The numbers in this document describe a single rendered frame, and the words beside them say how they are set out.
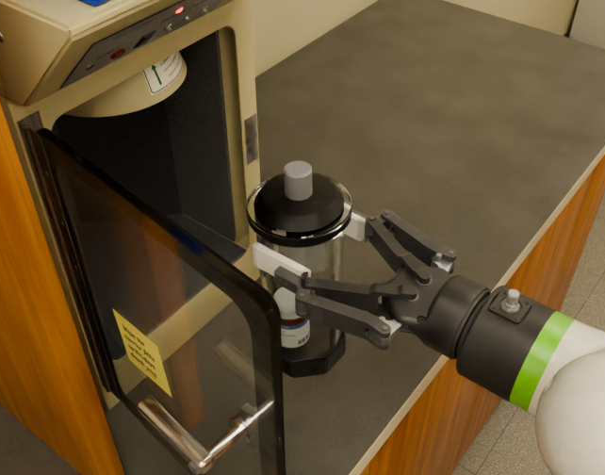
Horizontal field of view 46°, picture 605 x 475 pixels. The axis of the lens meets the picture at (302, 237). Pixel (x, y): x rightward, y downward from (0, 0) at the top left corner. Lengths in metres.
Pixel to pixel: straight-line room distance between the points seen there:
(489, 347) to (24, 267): 0.40
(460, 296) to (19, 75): 0.42
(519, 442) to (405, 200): 1.03
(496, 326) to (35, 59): 0.43
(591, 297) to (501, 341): 1.91
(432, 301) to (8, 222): 0.38
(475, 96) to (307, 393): 0.82
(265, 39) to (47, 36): 1.11
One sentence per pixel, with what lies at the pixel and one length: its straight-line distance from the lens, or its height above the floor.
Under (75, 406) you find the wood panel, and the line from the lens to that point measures 0.77.
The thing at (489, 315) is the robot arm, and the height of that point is 1.27.
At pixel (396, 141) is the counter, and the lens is 1.39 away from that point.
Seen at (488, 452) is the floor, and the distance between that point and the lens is 2.07.
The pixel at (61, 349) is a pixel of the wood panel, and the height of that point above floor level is 1.21.
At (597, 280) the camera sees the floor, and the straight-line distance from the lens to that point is 2.60.
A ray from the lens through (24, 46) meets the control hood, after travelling 0.59.
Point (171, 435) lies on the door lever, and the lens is 0.63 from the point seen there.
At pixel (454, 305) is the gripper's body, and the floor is 1.26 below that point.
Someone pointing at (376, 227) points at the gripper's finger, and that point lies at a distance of 0.75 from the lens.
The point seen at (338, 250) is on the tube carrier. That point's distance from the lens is 0.74.
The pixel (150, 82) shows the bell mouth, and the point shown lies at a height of 1.34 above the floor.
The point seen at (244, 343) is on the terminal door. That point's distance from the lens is 0.52.
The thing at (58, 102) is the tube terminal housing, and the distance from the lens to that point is 0.70.
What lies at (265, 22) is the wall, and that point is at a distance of 1.62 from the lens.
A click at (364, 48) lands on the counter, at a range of 1.71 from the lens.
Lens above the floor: 1.73
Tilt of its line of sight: 43 degrees down
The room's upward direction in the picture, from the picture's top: straight up
